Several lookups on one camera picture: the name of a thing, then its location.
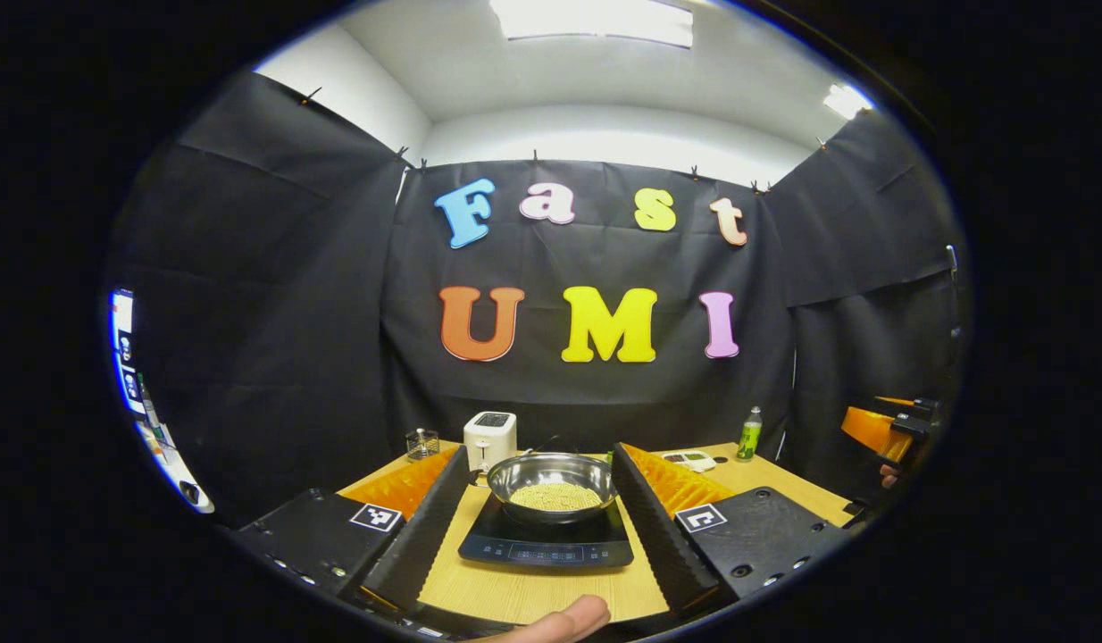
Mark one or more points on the large ceiling light panel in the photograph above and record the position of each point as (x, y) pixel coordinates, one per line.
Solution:
(596, 20)

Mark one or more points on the white toaster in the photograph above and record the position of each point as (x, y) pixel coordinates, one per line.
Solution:
(490, 438)

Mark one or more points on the black induction cooktop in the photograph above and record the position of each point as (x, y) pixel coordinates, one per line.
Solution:
(542, 540)

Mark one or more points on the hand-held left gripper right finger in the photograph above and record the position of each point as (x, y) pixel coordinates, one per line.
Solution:
(658, 536)

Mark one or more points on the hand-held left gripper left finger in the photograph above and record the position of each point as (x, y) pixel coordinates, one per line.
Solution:
(421, 536)

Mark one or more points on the black backdrop cloth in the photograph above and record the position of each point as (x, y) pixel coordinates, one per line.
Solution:
(265, 357)

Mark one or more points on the small ceiling light panel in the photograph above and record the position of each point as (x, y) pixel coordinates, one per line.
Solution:
(847, 100)

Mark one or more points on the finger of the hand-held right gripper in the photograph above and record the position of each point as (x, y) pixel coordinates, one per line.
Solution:
(868, 427)
(917, 404)

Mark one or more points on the white divided dish with beans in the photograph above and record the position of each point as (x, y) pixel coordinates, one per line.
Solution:
(694, 461)

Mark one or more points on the steel pot with beans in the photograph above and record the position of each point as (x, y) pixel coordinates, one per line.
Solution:
(551, 482)

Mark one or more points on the green drink bottle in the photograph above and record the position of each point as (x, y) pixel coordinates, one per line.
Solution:
(749, 438)

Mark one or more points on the row of black cloth clips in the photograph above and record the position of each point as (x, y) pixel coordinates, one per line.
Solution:
(534, 156)

